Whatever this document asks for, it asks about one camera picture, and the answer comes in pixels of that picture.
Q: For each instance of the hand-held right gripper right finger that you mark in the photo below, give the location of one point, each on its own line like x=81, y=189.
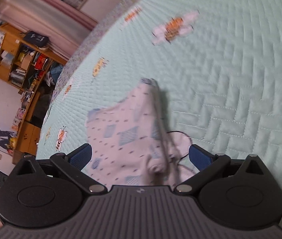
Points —
x=199, y=158

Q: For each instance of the pink curtain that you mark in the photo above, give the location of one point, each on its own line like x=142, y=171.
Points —
x=43, y=12

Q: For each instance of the white printed pajama top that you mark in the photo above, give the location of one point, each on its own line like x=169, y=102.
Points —
x=121, y=134

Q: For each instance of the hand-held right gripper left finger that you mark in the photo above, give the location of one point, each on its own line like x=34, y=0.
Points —
x=82, y=155

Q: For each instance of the dark blue bag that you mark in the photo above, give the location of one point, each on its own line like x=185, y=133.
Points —
x=36, y=39

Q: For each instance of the wooden bookshelf with clutter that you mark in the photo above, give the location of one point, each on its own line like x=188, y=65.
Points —
x=28, y=134

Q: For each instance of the wall poster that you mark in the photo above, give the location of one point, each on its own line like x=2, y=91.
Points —
x=1, y=139

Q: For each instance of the green quilted bedspread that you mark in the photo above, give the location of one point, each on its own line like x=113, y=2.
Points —
x=230, y=79

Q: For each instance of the blue plastic bag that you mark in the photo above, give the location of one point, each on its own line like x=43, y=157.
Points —
x=55, y=73

